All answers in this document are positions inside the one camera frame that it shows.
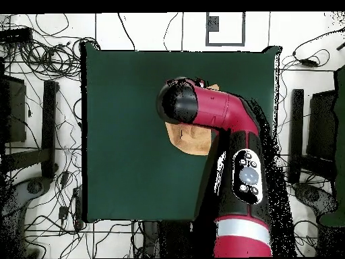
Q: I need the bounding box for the tan terry towel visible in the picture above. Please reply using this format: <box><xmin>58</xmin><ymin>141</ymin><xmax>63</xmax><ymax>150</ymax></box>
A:
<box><xmin>164</xmin><ymin>84</ymin><xmax>220</xmax><ymax>156</ymax></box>

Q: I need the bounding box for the dark green table cloth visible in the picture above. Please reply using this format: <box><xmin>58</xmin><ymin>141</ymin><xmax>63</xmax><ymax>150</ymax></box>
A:
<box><xmin>80</xmin><ymin>41</ymin><xmax>282</xmax><ymax>223</ymax></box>

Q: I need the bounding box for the black socket strip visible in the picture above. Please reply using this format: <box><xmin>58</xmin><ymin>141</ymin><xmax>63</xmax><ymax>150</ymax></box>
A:
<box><xmin>72</xmin><ymin>187</ymin><xmax>84</xmax><ymax>230</ymax></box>

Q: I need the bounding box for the black stand bar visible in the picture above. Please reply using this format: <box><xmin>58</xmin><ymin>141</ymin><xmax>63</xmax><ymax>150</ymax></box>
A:
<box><xmin>288</xmin><ymin>88</ymin><xmax>305</xmax><ymax>184</ymax></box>
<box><xmin>5</xmin><ymin>80</ymin><xmax>59</xmax><ymax>179</ymax></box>

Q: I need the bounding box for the dark grey chair base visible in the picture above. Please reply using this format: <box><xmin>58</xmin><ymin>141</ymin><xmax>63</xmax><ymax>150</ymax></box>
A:
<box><xmin>292</xmin><ymin>181</ymin><xmax>338</xmax><ymax>217</ymax></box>
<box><xmin>0</xmin><ymin>176</ymin><xmax>53</xmax><ymax>258</ymax></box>

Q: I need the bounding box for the green cloth sheet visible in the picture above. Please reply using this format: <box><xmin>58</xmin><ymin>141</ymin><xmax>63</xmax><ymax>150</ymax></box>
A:
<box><xmin>319</xmin><ymin>64</ymin><xmax>345</xmax><ymax>227</ymax></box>

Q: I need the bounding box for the black power strip box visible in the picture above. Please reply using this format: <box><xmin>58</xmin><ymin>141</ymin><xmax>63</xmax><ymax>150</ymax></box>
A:
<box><xmin>0</xmin><ymin>26</ymin><xmax>34</xmax><ymax>44</ymax></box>

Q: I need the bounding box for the grey square floor frame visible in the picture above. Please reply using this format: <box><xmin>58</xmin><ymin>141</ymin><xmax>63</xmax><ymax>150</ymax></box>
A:
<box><xmin>205</xmin><ymin>11</ymin><xmax>246</xmax><ymax>47</ymax></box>

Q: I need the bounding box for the black power adapter with cable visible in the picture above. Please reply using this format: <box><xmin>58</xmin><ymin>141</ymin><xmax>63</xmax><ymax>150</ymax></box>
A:
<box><xmin>292</xmin><ymin>26</ymin><xmax>345</xmax><ymax>68</ymax></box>

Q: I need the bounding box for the black cable tangle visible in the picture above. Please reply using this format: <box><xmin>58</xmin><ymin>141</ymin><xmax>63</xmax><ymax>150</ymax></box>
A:
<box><xmin>1</xmin><ymin>13</ymin><xmax>101</xmax><ymax>82</ymax></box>

